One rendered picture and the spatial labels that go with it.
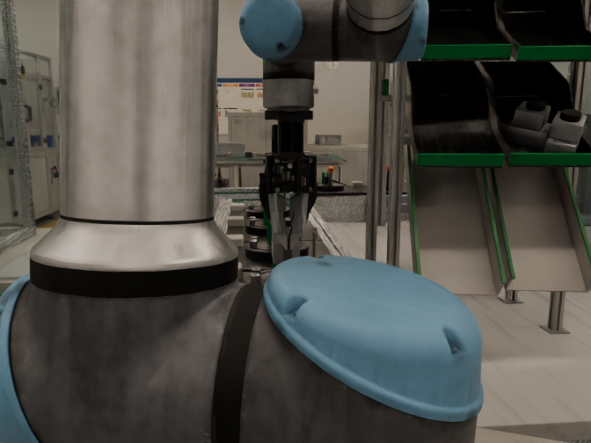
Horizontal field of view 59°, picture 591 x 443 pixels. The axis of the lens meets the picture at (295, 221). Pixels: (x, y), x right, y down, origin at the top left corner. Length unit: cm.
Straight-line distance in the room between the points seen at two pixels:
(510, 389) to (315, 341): 67
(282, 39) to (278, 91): 13
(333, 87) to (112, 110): 1119
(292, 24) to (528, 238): 57
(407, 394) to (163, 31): 21
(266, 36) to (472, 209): 50
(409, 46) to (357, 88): 1086
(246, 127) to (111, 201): 792
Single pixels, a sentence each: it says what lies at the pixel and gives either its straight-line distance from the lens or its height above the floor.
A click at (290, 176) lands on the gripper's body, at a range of 75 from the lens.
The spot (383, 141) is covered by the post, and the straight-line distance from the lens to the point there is 200.
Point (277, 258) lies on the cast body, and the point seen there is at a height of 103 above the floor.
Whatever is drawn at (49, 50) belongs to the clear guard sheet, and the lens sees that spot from 108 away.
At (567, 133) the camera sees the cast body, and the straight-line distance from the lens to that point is 93.
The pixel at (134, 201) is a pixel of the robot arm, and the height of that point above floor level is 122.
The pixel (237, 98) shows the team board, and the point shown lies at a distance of 1141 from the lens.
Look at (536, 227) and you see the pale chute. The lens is 100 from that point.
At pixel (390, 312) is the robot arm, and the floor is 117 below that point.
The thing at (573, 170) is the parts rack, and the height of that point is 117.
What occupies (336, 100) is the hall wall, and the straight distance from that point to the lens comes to 1144.
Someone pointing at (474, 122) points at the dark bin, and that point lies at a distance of 100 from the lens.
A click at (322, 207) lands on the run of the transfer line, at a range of 208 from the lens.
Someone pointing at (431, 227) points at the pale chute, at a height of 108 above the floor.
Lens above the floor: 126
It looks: 11 degrees down
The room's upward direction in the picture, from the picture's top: straight up
